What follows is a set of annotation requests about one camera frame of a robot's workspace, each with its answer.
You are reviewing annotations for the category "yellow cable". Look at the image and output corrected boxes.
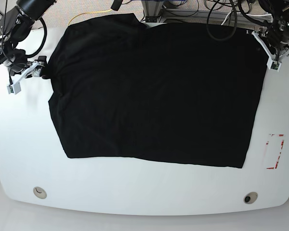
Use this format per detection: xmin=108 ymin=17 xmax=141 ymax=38
xmin=67 ymin=9 xmax=112 ymax=26

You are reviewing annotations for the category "left table cable grommet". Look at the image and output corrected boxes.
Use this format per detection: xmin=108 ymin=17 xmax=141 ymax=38
xmin=33 ymin=187 xmax=47 ymax=199

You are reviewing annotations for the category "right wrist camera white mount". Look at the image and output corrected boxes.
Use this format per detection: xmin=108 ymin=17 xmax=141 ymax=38
xmin=7 ymin=69 xmax=26 ymax=94

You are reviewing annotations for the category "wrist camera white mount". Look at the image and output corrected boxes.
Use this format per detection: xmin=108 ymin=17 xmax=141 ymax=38
xmin=252 ymin=31 xmax=281 ymax=72
xmin=7 ymin=69 xmax=26 ymax=94

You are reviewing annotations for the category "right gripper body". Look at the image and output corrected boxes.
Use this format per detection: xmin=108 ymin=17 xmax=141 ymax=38
xmin=24 ymin=60 xmax=45 ymax=78

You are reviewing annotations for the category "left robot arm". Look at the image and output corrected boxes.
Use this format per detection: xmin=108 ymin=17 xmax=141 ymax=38
xmin=237 ymin=0 xmax=289 ymax=61

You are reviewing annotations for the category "red tape rectangle marking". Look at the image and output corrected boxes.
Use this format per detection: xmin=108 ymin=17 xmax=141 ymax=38
xmin=263 ymin=134 xmax=285 ymax=169

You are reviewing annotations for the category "aluminium frame post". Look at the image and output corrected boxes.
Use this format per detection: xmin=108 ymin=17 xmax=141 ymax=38
xmin=141 ymin=0 xmax=165 ymax=23

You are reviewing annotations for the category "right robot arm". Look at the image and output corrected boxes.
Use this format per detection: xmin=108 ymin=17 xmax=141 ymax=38
xmin=0 ymin=0 xmax=56 ymax=75

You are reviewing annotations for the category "black T-shirt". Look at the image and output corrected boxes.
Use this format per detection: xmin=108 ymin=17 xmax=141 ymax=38
xmin=47 ymin=13 xmax=268 ymax=168

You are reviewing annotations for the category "right table cable grommet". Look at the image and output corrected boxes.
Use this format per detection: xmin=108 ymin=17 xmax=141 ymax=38
xmin=243 ymin=192 xmax=258 ymax=204

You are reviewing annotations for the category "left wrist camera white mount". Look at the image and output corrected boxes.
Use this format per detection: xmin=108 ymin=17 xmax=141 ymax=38
xmin=252 ymin=31 xmax=281 ymax=72

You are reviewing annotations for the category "table cable grommet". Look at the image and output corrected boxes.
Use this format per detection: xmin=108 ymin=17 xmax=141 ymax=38
xmin=33 ymin=187 xmax=47 ymax=199
xmin=243 ymin=192 xmax=258 ymax=204

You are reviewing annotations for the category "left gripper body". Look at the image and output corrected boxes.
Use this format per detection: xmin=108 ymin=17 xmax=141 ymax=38
xmin=260 ymin=26 xmax=289 ymax=55

